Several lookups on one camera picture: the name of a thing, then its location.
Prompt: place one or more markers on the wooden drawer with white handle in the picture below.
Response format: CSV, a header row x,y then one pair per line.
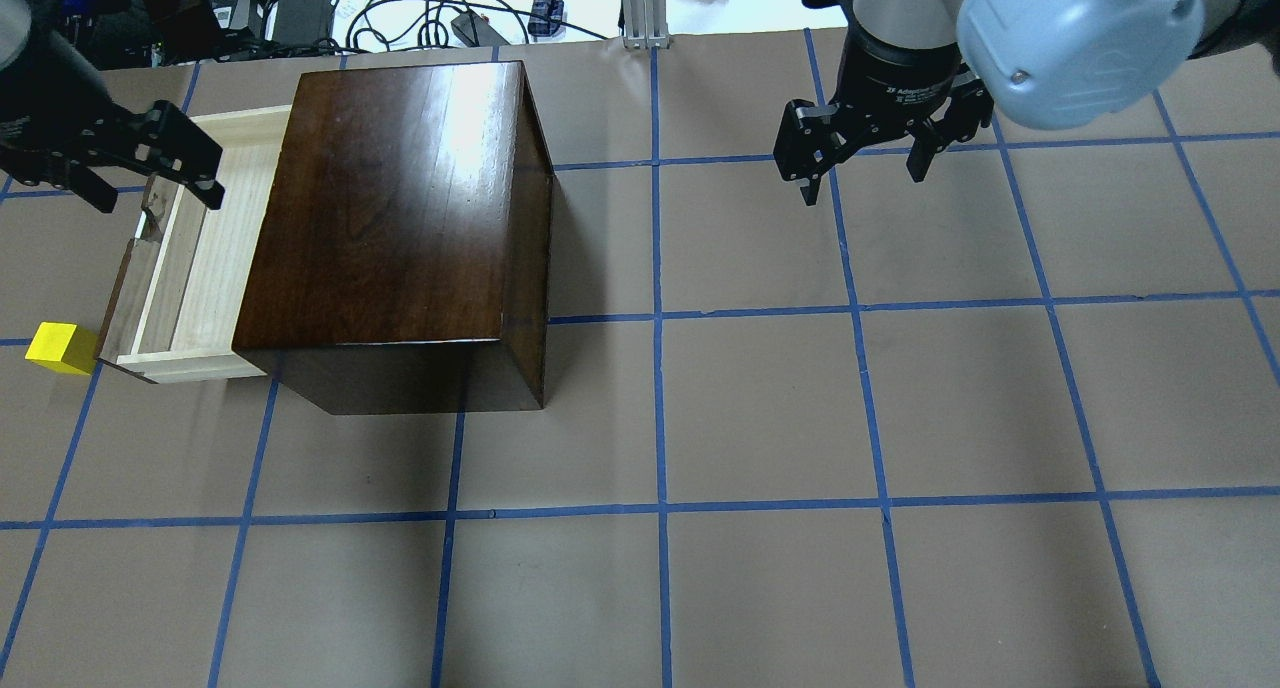
x,y
179,290

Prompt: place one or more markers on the aluminium frame post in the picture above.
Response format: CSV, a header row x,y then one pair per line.
x,y
645,24

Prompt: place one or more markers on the brown paper table mat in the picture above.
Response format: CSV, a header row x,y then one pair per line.
x,y
1015,425

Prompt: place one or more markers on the small blue connector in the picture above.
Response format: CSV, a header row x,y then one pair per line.
x,y
546,18

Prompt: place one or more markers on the yellow block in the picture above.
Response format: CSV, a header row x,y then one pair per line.
x,y
64,348

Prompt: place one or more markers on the dark wooden drawer box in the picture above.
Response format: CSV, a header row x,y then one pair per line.
x,y
403,260

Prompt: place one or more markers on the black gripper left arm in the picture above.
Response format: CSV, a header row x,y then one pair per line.
x,y
42,108

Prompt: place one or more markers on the black laptop power brick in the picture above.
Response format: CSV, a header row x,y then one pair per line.
x,y
297,22

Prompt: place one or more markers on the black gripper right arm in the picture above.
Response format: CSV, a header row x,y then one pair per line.
x,y
898,83

